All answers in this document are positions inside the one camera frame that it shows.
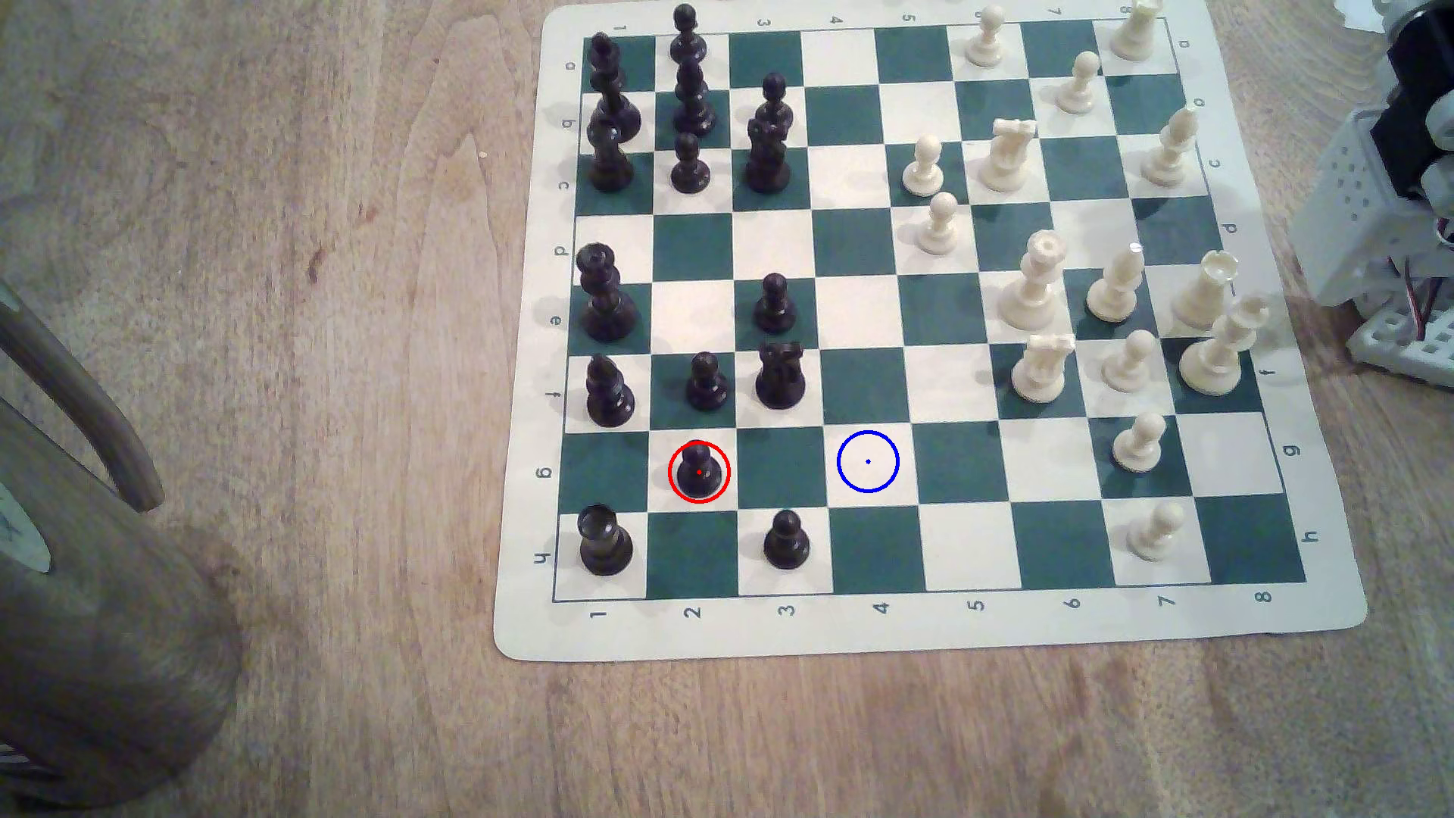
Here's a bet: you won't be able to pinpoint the black chess knight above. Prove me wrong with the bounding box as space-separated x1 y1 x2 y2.
744 114 793 195
754 341 809 411

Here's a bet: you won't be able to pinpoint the black chess bishop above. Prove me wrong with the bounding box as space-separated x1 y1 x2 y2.
585 354 638 429

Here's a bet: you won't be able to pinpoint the tall black chess piece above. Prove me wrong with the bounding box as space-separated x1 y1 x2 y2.
585 32 627 95
589 70 643 145
672 59 716 139
586 118 636 193
575 243 641 345

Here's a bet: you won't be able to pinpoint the black chess rook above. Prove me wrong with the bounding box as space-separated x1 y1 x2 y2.
577 504 635 577

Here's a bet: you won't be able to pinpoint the white chess pawn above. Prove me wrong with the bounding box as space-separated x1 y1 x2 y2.
1055 51 1104 116
1127 501 1188 564
1111 412 1169 475
1102 329 1158 395
964 5 1009 68
914 192 963 257
902 135 947 199

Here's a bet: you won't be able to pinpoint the white chess knight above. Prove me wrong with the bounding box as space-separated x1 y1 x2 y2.
1009 333 1078 406
978 118 1040 195

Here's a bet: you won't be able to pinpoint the white chess bishop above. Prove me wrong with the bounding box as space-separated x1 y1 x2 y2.
1140 107 1202 190
1084 244 1147 325

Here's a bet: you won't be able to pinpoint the white chess rook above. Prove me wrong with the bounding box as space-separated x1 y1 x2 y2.
1109 0 1167 64
1170 250 1240 334

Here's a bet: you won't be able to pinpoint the white chess king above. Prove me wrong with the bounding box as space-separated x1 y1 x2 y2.
1178 295 1272 398

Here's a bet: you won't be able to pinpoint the green and white chessboard mat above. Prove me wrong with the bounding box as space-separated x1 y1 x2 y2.
493 0 1369 663

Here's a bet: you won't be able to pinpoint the white grid base plate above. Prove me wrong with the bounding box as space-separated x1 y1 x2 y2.
1346 298 1454 391

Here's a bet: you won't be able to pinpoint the red black servo wires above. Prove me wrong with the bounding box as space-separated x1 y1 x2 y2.
1402 255 1454 345

